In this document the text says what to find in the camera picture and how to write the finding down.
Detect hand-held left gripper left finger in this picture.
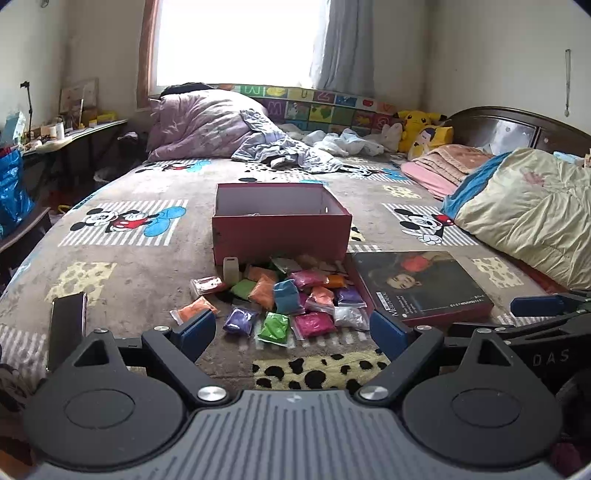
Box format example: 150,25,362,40
71,308,230,408

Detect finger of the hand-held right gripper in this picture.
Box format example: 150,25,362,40
447,322,525,340
510,290,591,320

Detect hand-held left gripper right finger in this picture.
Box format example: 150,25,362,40
355,311,519,409

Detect dark portrait box lid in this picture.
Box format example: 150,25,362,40
348,250,496,328

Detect pink cardboard box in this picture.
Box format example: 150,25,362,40
211,182,354,267

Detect pile of coloured clay packets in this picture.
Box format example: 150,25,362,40
169,254,372,347

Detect cream quilt with blue trim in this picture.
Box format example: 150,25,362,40
441,148,591,292

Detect black phone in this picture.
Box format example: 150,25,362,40
47,292,88,373

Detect pink folded blanket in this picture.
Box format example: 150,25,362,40
401,144,495,200

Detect dark wooden headboard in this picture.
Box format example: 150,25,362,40
444,107,591,157

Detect white crumpled clothes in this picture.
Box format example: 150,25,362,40
302,128,385,157

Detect yellow cartoon pillow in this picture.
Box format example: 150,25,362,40
399,126,454,160

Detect white bunny plush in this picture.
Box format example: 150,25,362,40
379,122,405,151

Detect grey blue crumpled clothes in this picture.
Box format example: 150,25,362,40
231,110,345,174

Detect purple quilt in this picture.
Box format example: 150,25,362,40
147,87,278,162

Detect cluttered desk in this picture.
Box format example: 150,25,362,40
22,118,130,160

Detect blue plastic bag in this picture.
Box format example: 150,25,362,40
0,147,37,237

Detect dark cloth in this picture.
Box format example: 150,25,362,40
159,82,214,99

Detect picture board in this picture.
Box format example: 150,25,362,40
58,77,100,126

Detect black clamp stand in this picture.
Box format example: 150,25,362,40
19,80,38,141

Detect brown curtain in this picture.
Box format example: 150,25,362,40
137,0,161,110

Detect window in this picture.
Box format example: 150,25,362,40
154,0,326,89

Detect grey blue curtain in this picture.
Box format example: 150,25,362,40
308,0,376,93

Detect hanging wall strap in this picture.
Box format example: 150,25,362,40
564,49,573,117

